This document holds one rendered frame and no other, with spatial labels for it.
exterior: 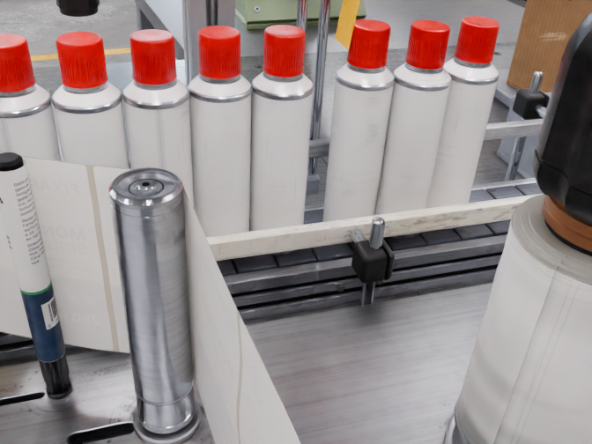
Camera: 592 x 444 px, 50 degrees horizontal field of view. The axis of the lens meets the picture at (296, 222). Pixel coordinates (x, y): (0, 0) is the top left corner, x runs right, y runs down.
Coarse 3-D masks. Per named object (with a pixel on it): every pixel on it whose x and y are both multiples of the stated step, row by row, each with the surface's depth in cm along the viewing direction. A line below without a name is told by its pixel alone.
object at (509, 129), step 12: (528, 120) 69; (540, 120) 69; (492, 132) 67; (504, 132) 67; (516, 132) 68; (528, 132) 68; (312, 144) 61; (324, 144) 61; (312, 156) 62; (324, 156) 62
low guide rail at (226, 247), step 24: (384, 216) 60; (408, 216) 60; (432, 216) 61; (456, 216) 62; (480, 216) 63; (504, 216) 64; (216, 240) 55; (240, 240) 55; (264, 240) 56; (288, 240) 57; (312, 240) 58; (336, 240) 59
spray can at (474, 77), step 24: (480, 24) 55; (456, 48) 57; (480, 48) 55; (456, 72) 56; (480, 72) 56; (456, 96) 57; (480, 96) 57; (456, 120) 58; (480, 120) 58; (456, 144) 59; (480, 144) 60; (456, 168) 61; (432, 192) 63; (456, 192) 62
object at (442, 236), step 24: (480, 192) 71; (504, 192) 72; (528, 192) 72; (312, 216) 66; (408, 240) 63; (432, 240) 63; (456, 240) 64; (240, 264) 58; (264, 264) 58; (288, 264) 59
